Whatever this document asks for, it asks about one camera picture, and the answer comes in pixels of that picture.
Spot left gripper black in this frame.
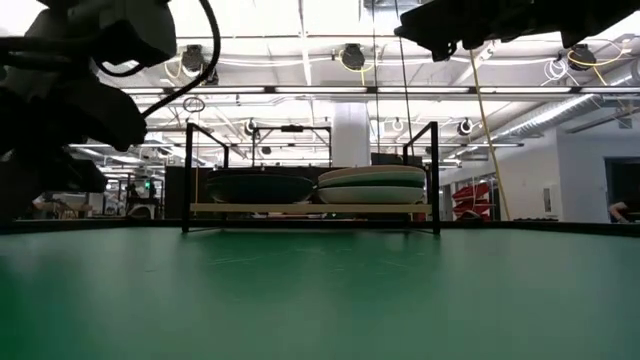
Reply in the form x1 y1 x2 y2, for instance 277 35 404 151
0 74 149 221

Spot dark teal plate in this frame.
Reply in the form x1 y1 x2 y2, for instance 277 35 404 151
206 174 316 204

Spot salmon pink plate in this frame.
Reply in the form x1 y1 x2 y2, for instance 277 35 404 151
318 164 425 176

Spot pale green plate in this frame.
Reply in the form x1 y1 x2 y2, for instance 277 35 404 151
317 171 426 184

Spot dark grey plate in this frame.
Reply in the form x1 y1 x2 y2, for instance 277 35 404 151
317 178 426 190

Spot white plate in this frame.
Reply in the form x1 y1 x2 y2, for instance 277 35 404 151
316 185 427 205

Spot ceiling light strip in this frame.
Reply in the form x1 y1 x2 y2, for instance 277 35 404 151
119 84 640 96
69 142 525 149

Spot white column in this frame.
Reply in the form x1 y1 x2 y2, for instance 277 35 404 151
332 102 372 167

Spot green table mat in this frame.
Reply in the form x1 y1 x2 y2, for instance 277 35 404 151
0 227 640 360

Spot red storage bins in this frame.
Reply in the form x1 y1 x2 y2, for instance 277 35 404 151
451 182 495 220

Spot person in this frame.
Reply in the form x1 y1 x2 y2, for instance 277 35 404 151
608 201 632 224

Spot background workstation frame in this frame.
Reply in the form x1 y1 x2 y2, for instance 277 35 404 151
115 174 166 220

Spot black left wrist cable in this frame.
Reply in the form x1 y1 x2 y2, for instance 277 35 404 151
94 0 222 120

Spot black background rig frame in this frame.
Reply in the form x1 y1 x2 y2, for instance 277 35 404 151
251 124 333 167

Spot wooden shelf with black frame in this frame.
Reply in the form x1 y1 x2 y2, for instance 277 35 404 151
182 121 441 235

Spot thin black hanging cable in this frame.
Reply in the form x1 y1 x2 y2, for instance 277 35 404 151
371 0 382 167

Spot yellow cable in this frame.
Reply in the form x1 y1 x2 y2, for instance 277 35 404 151
467 47 512 222

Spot silver ceiling duct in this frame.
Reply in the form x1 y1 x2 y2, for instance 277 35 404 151
492 92 640 144

